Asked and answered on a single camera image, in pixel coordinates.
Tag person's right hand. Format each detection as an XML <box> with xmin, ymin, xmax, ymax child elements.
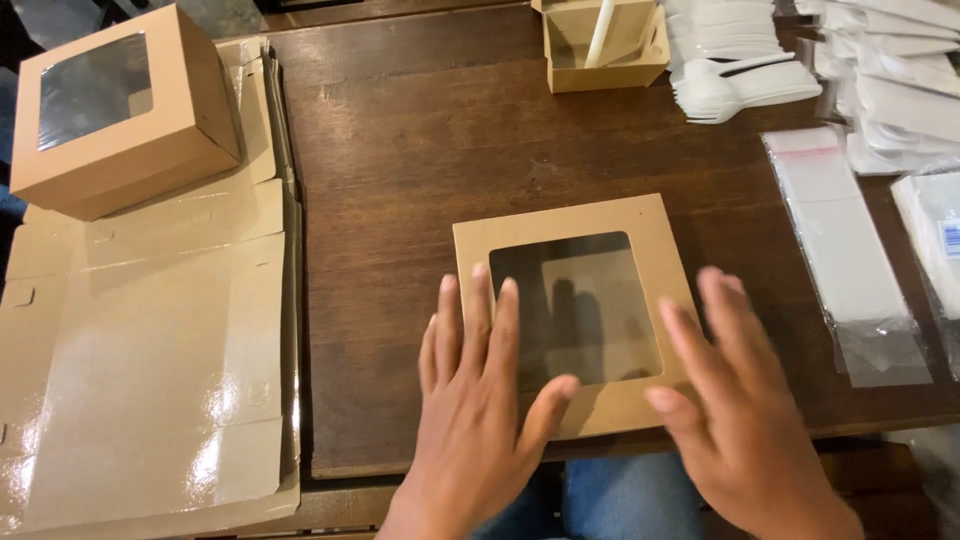
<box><xmin>644</xmin><ymin>267</ymin><xmax>840</xmax><ymax>530</ymax></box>

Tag person's left hand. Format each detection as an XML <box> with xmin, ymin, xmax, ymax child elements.
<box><xmin>396</xmin><ymin>263</ymin><xmax>581</xmax><ymax>540</ymax></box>

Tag person's blue jeans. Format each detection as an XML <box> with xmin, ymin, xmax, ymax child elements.
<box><xmin>471</xmin><ymin>451</ymin><xmax>706</xmax><ymax>540</ymax></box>

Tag stack of clear plastic sleeves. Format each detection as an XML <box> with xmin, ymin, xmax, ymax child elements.
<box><xmin>760</xmin><ymin>126</ymin><xmax>933</xmax><ymax>389</ymax></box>

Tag clear bag with barcode label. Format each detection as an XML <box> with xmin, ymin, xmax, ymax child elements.
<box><xmin>890</xmin><ymin>171</ymin><xmax>960</xmax><ymax>382</ymax></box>

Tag stack of flat kraft boxes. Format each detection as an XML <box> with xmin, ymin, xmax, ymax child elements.
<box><xmin>0</xmin><ymin>36</ymin><xmax>305</xmax><ymax>540</ymax></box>

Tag pile of white plastic forks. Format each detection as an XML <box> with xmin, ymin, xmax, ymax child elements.
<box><xmin>661</xmin><ymin>0</ymin><xmax>824</xmax><ymax>126</ymax></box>

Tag pile of wrapped white cutlery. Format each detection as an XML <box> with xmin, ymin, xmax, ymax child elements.
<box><xmin>793</xmin><ymin>0</ymin><xmax>960</xmax><ymax>177</ymax></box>

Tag open kraft box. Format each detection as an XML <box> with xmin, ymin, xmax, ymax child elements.
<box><xmin>531</xmin><ymin>0</ymin><xmax>672</xmax><ymax>95</ymax></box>

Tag white stick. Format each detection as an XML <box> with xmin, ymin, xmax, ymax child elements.
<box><xmin>583</xmin><ymin>0</ymin><xmax>617</xmax><ymax>70</ymax></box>

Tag assembled kraft window box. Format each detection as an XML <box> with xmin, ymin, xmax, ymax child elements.
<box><xmin>9</xmin><ymin>3</ymin><xmax>243</xmax><ymax>222</ymax></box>

